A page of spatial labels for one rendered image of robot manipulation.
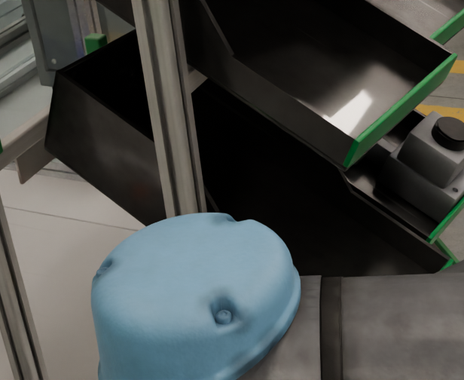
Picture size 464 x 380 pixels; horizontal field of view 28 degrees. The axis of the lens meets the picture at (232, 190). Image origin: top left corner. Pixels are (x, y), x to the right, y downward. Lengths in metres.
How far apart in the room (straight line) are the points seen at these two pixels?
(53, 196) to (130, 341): 1.25
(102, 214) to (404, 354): 1.18
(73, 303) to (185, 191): 0.74
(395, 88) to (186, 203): 0.15
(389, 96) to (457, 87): 3.24
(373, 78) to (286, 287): 0.30
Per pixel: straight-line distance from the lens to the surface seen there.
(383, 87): 0.61
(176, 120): 0.55
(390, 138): 0.83
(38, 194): 1.58
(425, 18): 0.71
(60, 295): 1.33
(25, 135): 0.72
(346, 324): 0.33
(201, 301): 0.31
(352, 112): 0.57
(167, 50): 0.54
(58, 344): 1.24
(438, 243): 0.90
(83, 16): 1.44
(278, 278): 0.32
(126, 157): 0.64
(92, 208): 1.51
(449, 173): 0.74
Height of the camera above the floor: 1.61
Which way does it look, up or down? 30 degrees down
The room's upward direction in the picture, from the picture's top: 7 degrees counter-clockwise
